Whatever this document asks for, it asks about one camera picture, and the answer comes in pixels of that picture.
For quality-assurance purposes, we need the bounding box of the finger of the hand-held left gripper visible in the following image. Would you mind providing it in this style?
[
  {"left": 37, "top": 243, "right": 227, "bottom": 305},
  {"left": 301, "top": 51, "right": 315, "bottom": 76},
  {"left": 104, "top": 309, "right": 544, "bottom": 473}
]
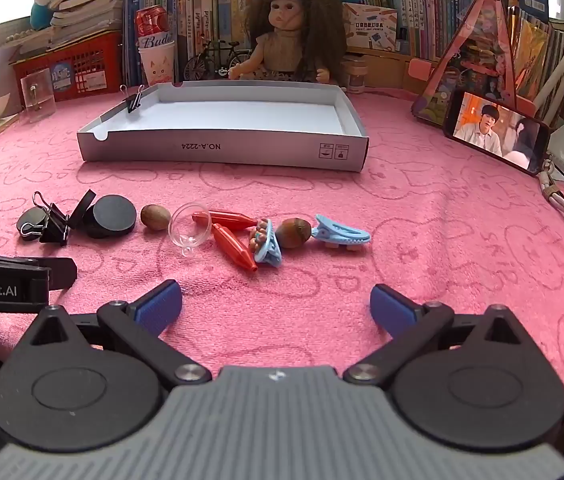
[{"left": 0, "top": 249, "right": 79, "bottom": 292}]

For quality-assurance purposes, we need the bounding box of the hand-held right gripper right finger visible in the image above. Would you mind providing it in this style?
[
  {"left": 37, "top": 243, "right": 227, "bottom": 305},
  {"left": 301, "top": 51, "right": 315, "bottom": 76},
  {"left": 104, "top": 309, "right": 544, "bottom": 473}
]
[{"left": 343, "top": 284, "right": 537, "bottom": 387}]

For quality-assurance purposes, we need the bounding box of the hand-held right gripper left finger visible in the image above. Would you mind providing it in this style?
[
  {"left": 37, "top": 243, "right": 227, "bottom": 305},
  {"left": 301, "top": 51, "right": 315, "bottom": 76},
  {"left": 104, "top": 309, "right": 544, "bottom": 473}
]
[{"left": 14, "top": 280, "right": 213, "bottom": 386}]

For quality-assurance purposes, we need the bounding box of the large black binder clip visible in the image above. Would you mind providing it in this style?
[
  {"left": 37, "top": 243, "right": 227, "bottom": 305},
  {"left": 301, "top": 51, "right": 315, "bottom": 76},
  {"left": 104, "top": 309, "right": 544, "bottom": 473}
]
[{"left": 19, "top": 191, "right": 70, "bottom": 247}]

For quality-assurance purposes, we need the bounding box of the black round lid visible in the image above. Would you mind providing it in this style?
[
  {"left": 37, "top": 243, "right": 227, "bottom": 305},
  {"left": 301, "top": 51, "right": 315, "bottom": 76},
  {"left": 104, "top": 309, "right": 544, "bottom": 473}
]
[{"left": 16, "top": 207, "right": 50, "bottom": 242}]

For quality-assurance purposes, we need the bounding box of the black round case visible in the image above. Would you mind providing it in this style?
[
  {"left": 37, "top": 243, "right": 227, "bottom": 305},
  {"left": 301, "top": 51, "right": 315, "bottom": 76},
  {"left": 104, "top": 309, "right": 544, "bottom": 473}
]
[
  {"left": 84, "top": 195, "right": 138, "bottom": 240},
  {"left": 69, "top": 190, "right": 97, "bottom": 231}
]

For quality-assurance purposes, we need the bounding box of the clear plastic dome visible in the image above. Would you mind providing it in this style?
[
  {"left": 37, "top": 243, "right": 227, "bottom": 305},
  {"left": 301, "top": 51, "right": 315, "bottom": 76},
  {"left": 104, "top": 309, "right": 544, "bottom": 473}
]
[{"left": 168, "top": 201, "right": 213, "bottom": 257}]

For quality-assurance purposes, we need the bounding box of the brown nut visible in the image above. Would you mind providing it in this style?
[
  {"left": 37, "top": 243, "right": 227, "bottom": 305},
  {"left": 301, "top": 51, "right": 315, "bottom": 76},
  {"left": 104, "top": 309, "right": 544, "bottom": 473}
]
[
  {"left": 140, "top": 204, "right": 171, "bottom": 232},
  {"left": 275, "top": 217, "right": 313, "bottom": 250}
]

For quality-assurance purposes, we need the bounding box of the plain blue hair clip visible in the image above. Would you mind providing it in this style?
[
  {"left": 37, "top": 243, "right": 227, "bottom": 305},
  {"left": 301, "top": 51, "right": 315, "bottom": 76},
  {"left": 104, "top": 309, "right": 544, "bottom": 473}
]
[{"left": 311, "top": 214, "right": 373, "bottom": 251}]

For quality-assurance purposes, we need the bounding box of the blue bear hair clip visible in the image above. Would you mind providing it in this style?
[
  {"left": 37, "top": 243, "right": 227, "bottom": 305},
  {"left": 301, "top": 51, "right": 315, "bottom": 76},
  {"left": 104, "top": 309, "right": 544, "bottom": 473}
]
[{"left": 248, "top": 217, "right": 283, "bottom": 267}]

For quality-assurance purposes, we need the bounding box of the white cardboard box tray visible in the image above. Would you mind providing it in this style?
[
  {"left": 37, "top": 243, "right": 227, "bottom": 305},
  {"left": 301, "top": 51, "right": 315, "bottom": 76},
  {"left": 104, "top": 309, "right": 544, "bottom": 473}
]
[{"left": 76, "top": 81, "right": 370, "bottom": 173}]

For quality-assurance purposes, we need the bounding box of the pink rabbit print towel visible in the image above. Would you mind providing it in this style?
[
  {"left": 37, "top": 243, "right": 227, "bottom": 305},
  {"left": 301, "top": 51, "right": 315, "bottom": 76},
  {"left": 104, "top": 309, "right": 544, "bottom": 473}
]
[{"left": 0, "top": 80, "right": 564, "bottom": 411}]

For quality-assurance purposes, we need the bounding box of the clear glass mug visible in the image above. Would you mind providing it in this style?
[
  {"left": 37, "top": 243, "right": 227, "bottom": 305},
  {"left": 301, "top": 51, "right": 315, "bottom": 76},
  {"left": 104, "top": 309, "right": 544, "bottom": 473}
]
[{"left": 19, "top": 72, "right": 55, "bottom": 123}]

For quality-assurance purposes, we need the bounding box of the small black binder clip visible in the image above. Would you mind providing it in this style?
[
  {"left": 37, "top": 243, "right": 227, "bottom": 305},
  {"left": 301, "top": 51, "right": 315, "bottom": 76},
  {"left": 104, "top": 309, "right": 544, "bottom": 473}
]
[{"left": 119, "top": 84, "right": 147, "bottom": 113}]

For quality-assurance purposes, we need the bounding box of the black smartphone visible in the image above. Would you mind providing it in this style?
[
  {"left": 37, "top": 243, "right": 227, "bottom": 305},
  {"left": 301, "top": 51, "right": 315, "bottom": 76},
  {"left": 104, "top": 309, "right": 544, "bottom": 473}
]
[{"left": 442, "top": 89, "right": 553, "bottom": 177}]

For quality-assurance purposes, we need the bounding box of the large red plastic crate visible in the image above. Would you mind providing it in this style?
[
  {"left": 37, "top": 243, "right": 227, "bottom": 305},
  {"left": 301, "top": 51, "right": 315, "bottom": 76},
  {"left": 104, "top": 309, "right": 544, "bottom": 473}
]
[{"left": 9, "top": 30, "right": 125, "bottom": 108}]

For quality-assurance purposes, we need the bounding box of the white cat print paper cup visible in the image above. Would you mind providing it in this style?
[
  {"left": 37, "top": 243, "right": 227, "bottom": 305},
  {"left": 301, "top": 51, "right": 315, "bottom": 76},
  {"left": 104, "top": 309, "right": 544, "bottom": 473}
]
[{"left": 138, "top": 39, "right": 177, "bottom": 87}]

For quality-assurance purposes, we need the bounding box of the small brown jar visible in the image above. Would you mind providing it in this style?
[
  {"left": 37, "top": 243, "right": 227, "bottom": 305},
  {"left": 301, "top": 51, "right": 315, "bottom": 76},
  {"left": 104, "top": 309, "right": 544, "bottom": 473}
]
[{"left": 344, "top": 57, "right": 367, "bottom": 93}]

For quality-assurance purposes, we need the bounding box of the wooden drawer unit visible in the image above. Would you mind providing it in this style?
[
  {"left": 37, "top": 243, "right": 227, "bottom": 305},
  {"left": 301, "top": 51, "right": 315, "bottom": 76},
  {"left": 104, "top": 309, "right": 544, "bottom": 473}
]
[{"left": 347, "top": 47, "right": 455, "bottom": 91}]

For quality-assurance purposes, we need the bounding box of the small blue white plush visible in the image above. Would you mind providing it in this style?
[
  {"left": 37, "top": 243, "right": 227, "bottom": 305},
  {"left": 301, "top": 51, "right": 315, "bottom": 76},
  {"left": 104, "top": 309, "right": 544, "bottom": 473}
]
[{"left": 27, "top": 0, "right": 63, "bottom": 31}]

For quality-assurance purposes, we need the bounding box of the black miniature bicycle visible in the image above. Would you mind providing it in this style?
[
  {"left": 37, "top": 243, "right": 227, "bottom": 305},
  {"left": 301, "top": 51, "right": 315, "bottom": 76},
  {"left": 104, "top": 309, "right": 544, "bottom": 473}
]
[{"left": 183, "top": 39, "right": 253, "bottom": 82}]

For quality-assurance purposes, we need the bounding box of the red beer can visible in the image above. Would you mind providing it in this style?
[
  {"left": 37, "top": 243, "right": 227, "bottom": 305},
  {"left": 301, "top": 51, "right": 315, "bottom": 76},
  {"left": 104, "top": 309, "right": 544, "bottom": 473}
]
[{"left": 134, "top": 4, "right": 170, "bottom": 43}]

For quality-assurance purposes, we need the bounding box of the stack of worn books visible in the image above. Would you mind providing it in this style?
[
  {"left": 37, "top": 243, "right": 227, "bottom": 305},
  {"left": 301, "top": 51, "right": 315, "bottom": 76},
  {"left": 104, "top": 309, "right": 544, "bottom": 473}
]
[{"left": 47, "top": 0, "right": 128, "bottom": 48}]

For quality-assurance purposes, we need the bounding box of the pink triangular toy house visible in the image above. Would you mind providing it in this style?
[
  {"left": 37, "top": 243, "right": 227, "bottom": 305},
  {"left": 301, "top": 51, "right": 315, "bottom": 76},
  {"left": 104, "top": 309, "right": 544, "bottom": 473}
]
[{"left": 411, "top": 0, "right": 537, "bottom": 123}]

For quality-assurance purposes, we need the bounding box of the colourful printed carton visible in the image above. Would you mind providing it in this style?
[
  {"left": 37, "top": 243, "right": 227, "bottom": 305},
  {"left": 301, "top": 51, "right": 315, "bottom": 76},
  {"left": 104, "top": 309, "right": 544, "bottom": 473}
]
[{"left": 342, "top": 2, "right": 399, "bottom": 51}]

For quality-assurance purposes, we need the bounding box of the curly brown hair doll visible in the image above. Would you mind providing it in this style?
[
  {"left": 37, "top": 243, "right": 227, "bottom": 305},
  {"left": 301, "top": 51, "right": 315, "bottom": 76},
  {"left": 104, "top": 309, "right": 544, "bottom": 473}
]
[{"left": 227, "top": 0, "right": 347, "bottom": 86}]

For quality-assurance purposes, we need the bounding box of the row of thin picture books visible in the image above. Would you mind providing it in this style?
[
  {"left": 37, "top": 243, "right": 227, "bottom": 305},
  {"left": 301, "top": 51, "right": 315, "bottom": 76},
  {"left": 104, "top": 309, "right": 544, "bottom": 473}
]
[{"left": 506, "top": 5, "right": 564, "bottom": 106}]

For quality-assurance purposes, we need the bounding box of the row of upright books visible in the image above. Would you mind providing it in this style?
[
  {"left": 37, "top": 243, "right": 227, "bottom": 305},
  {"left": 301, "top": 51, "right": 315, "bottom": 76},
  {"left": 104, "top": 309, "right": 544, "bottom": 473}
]
[{"left": 123, "top": 0, "right": 485, "bottom": 81}]

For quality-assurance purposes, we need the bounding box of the white bead string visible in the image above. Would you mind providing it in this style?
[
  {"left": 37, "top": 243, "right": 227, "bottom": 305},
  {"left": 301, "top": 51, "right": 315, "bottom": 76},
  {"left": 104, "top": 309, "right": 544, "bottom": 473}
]
[{"left": 4, "top": 29, "right": 48, "bottom": 45}]

